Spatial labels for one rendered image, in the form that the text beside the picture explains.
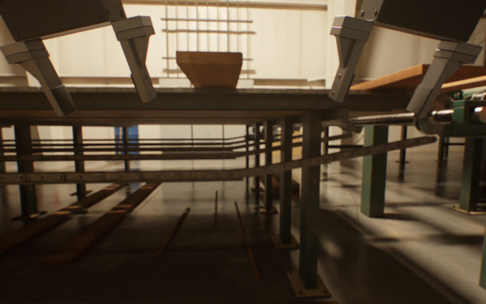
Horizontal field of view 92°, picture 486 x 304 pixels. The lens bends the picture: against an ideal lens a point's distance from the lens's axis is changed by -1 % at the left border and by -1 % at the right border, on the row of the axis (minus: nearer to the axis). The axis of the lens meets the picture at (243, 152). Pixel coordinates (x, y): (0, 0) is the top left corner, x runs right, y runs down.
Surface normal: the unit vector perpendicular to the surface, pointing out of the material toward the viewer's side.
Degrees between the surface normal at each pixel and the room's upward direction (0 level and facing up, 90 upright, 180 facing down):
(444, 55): 83
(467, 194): 90
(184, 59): 90
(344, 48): 113
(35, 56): 82
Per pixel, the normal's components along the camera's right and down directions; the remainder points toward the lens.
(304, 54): -0.16, 0.11
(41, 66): 0.98, -0.12
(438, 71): -0.98, -0.11
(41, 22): -0.06, 0.48
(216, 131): 0.07, 0.10
